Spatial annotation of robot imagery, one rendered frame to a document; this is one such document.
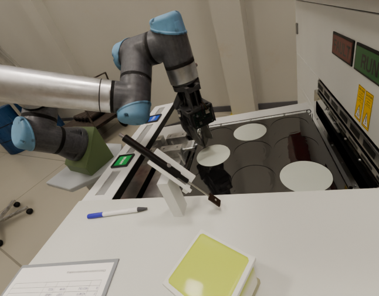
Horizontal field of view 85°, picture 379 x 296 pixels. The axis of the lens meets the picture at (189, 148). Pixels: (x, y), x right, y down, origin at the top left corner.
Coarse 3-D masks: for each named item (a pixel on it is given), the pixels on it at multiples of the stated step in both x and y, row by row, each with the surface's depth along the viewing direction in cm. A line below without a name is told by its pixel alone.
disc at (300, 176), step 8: (288, 168) 48; (296, 168) 47; (304, 168) 47; (312, 168) 46; (320, 168) 45; (280, 176) 47; (288, 176) 46; (296, 176) 46; (304, 176) 45; (312, 176) 44; (320, 176) 44; (328, 176) 43; (288, 184) 44; (296, 184) 44; (304, 184) 43; (312, 184) 43; (320, 184) 42; (328, 184) 41
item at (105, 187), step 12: (156, 108) 92; (168, 108) 87; (144, 132) 75; (144, 144) 66; (108, 168) 61; (120, 168) 59; (108, 180) 56; (120, 180) 54; (96, 192) 53; (108, 192) 51
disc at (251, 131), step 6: (246, 126) 68; (252, 126) 67; (258, 126) 66; (264, 126) 65; (234, 132) 68; (240, 132) 67; (246, 132) 65; (252, 132) 65; (258, 132) 64; (264, 132) 63; (240, 138) 64; (246, 138) 63; (252, 138) 62
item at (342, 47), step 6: (336, 36) 46; (336, 42) 47; (342, 42) 44; (348, 42) 41; (336, 48) 47; (342, 48) 44; (348, 48) 41; (336, 54) 47; (342, 54) 44; (348, 54) 41; (348, 60) 42
